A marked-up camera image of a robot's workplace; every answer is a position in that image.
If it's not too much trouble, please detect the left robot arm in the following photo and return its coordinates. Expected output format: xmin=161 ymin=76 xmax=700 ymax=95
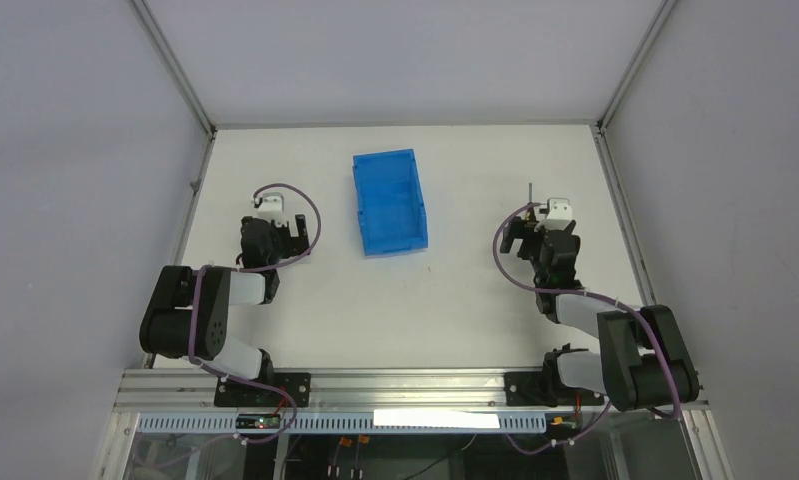
xmin=139 ymin=214 xmax=310 ymax=384

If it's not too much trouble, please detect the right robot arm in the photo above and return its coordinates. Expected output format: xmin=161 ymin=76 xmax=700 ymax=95
xmin=493 ymin=216 xmax=701 ymax=414

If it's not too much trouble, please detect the blue plastic bin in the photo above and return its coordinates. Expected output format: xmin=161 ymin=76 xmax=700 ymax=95
xmin=352 ymin=149 xmax=428 ymax=256

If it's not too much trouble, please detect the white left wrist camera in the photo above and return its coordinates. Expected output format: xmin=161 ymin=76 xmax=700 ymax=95
xmin=253 ymin=192 xmax=288 ymax=227

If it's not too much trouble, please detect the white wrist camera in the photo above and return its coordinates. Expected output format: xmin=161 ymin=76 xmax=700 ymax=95
xmin=253 ymin=192 xmax=288 ymax=227
xmin=535 ymin=198 xmax=574 ymax=231

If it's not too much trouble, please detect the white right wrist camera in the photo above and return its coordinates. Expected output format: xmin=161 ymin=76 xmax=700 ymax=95
xmin=535 ymin=198 xmax=574 ymax=231

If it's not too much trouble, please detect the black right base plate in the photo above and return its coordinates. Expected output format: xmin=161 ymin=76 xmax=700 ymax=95
xmin=503 ymin=370 xmax=603 ymax=407

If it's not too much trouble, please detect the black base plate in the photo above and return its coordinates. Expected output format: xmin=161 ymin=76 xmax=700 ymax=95
xmin=503 ymin=370 xmax=603 ymax=407
xmin=213 ymin=371 xmax=312 ymax=408

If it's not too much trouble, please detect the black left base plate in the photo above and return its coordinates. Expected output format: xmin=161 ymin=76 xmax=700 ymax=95
xmin=213 ymin=371 xmax=312 ymax=408

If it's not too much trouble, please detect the slotted cable duct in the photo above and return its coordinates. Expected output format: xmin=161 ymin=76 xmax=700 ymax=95
xmin=137 ymin=409 xmax=547 ymax=435

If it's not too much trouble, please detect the aluminium frame rail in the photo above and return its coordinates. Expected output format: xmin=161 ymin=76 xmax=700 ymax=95
xmin=112 ymin=368 xmax=710 ymax=414

